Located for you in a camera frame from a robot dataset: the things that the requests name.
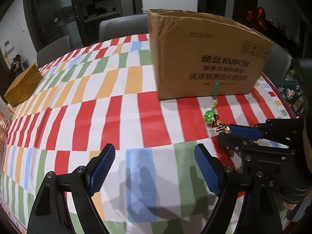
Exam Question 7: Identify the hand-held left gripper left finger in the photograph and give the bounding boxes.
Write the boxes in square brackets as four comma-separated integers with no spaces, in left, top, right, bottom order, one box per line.
[27,143,116,234]

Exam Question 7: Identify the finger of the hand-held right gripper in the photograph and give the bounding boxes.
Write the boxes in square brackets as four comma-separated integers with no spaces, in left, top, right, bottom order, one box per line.
[228,118,304,142]
[217,133,296,156]

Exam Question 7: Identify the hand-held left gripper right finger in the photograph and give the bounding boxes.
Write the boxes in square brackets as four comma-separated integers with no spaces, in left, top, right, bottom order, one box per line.
[194,143,284,234]

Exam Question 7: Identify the gold red foil candy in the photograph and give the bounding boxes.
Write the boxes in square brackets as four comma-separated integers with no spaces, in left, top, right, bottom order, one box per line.
[212,116,232,136]

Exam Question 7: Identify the cardboard box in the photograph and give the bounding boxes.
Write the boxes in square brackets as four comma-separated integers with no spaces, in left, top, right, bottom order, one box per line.
[143,8,275,101]

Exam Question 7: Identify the green lollipop dark twisted stick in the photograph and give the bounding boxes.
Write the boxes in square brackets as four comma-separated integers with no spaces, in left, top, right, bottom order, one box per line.
[204,83,220,126]

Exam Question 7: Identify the dark green printed bag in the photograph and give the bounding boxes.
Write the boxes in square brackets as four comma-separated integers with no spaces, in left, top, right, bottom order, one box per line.
[278,83,303,105]

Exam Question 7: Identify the grey chair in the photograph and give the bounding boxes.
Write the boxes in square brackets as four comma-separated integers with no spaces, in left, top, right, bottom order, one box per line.
[36,35,71,66]
[263,43,292,81]
[99,13,149,42]

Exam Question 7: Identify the colourful checked tablecloth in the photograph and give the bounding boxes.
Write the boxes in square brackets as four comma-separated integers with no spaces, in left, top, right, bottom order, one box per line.
[0,33,305,234]

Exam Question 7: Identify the woven straw box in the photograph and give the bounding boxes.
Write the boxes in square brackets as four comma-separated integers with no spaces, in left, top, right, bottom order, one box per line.
[4,63,44,107]

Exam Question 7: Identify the red foil balloons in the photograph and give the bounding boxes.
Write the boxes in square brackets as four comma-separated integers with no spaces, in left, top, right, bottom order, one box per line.
[247,7,266,28]

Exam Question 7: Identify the small shelf with dark items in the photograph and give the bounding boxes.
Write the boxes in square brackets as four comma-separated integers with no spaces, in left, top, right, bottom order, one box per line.
[10,54,30,75]

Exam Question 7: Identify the glass sliding door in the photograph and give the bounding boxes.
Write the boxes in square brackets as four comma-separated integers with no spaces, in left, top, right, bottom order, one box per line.
[23,0,142,51]

